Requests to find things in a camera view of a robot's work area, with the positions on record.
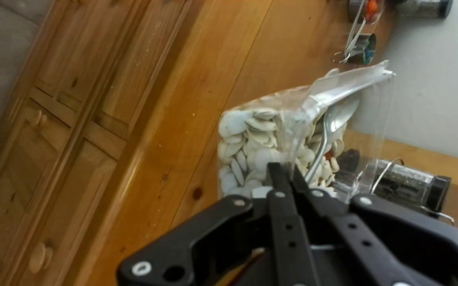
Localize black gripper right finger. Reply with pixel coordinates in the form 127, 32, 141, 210
291, 168, 458, 286

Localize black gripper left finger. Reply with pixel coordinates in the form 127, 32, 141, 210
116, 163, 321, 286

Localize white seeds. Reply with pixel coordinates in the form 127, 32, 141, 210
218, 102, 347, 201

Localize clear bag of white beans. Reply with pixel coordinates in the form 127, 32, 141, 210
216, 60, 397, 201

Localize metal spoon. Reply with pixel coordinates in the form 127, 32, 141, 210
304, 94, 361, 185

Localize glass spice jar black cap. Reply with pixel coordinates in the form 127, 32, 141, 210
353, 158, 453, 214

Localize wooden pine dresser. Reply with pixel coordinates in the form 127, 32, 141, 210
0, 0, 458, 286

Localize orange and metal utensil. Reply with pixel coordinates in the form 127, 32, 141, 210
345, 0, 386, 25

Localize small glass jar dark lid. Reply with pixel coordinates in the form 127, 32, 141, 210
394, 0, 456, 20

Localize round wooden drawer knob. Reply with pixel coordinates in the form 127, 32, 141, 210
27, 242, 54, 276

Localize small wooden door knob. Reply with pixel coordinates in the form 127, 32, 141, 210
33, 110, 49, 129

